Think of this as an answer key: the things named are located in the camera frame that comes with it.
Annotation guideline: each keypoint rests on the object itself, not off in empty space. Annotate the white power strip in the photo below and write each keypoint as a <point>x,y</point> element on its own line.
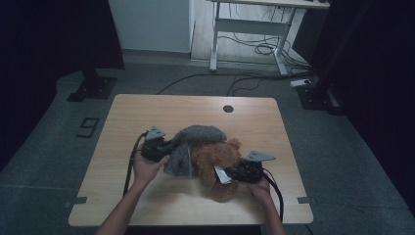
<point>300,83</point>

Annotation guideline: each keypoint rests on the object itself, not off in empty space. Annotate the person's right hand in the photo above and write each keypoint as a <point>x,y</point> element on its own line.
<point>262,191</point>

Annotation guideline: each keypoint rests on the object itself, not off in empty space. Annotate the grey tape piece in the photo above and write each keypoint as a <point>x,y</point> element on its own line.
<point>76,201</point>
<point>306,200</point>

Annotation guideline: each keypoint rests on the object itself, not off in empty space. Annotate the white metal frame desk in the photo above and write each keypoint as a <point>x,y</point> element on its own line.
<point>251,26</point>

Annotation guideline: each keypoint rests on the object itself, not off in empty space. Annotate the person's left hand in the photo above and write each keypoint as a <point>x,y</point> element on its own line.
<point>147,173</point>

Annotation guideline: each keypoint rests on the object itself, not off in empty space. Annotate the brown plush teddy bear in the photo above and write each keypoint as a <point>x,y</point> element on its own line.
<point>212,160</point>

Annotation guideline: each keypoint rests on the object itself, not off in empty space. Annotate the black tape floor mark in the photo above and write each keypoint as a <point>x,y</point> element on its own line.
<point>88,127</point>

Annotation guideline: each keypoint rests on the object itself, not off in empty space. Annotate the grey fluffy cloth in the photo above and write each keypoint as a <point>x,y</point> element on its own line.
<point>199,133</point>

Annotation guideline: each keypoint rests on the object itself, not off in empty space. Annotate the black stand base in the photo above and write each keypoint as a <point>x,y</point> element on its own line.
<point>93,88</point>
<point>321,98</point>

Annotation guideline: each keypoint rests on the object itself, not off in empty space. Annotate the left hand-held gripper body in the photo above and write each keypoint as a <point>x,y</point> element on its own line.
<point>155,148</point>

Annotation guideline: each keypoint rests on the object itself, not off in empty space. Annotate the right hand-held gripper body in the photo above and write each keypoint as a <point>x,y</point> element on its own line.
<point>251,171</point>

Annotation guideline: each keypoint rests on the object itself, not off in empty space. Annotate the black curtain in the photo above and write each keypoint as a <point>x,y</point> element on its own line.
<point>55,32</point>
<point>375,65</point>

